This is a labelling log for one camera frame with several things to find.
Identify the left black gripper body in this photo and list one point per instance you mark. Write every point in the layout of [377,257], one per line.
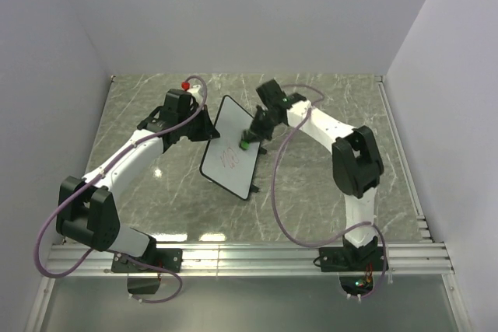
[191,129]

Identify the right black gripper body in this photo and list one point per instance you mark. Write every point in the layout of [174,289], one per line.
[262,124]

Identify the white board black frame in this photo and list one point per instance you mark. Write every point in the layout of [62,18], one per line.
[224,162]

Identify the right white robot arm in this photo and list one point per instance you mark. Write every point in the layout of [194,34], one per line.
[357,165]

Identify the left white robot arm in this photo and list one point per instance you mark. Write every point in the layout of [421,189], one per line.
[87,211]

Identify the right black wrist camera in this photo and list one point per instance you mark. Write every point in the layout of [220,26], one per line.
[270,93]

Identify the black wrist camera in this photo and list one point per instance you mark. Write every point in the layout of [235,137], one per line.
[270,93]
[177,103]

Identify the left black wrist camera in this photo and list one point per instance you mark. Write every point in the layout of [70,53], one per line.
[177,103]

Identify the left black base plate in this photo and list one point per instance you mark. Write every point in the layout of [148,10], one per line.
[169,259]

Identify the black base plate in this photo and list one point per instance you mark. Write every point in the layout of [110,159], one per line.
[342,259]
[169,259]

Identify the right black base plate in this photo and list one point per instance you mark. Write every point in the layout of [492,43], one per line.
[342,259]

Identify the aluminium front rail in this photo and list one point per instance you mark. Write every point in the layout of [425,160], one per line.
[252,260]

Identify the aluminium rail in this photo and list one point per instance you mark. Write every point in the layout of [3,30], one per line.
[423,226]
[252,260]

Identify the aluminium right side rail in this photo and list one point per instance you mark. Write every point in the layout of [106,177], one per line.
[423,226]

